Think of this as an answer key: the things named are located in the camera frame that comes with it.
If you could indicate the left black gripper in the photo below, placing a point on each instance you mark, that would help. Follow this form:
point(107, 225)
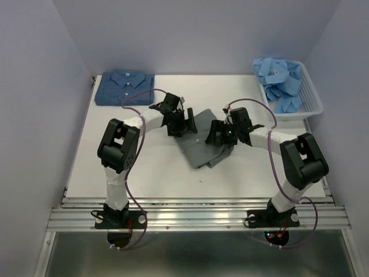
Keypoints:
point(175, 131)

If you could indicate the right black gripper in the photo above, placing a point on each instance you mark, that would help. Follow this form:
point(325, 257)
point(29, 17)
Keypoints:
point(216, 126)

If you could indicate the grey long sleeve shirt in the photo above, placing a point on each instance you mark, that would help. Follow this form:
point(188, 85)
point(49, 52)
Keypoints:
point(193, 145)

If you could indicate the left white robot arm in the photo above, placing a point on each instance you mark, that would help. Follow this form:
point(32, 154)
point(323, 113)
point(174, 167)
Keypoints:
point(120, 146)

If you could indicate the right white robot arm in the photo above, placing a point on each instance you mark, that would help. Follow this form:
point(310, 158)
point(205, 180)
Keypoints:
point(303, 163)

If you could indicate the folded dark blue checked shirt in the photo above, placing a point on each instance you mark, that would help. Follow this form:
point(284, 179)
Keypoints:
point(117, 86)

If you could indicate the crumpled light blue shirt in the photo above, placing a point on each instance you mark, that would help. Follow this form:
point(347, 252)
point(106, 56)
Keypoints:
point(281, 80)

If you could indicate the white plastic basket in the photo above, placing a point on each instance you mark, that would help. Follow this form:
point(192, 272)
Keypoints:
point(311, 101)

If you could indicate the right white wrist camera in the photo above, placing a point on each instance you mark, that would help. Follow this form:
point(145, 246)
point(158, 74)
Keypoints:
point(228, 118)

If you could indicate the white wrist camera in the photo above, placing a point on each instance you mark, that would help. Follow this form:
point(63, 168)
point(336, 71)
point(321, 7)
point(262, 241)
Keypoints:
point(228, 118)
point(181, 102)

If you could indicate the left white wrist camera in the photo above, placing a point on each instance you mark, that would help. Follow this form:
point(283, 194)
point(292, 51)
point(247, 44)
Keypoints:
point(181, 102)

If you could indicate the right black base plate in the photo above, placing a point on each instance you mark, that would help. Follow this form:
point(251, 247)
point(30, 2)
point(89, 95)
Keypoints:
point(268, 218)

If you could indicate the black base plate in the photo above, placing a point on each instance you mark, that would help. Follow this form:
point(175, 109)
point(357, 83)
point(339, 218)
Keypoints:
point(268, 218)
point(135, 220)

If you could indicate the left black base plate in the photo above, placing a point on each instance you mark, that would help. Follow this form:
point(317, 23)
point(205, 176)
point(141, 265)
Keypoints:
point(135, 220)

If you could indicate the aluminium mounting rail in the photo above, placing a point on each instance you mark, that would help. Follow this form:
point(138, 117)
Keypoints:
point(74, 214)

